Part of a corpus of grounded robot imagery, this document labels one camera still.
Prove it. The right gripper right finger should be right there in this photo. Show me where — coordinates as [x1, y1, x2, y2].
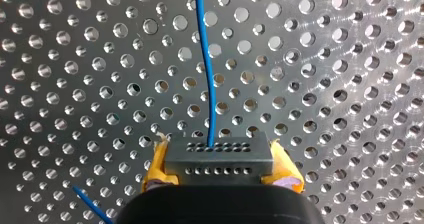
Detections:
[260, 138, 305, 194]

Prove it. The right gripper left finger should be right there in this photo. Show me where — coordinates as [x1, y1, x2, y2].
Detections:
[140, 132, 180, 194]

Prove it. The blue cable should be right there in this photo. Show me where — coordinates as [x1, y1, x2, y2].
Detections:
[72, 0, 275, 224]

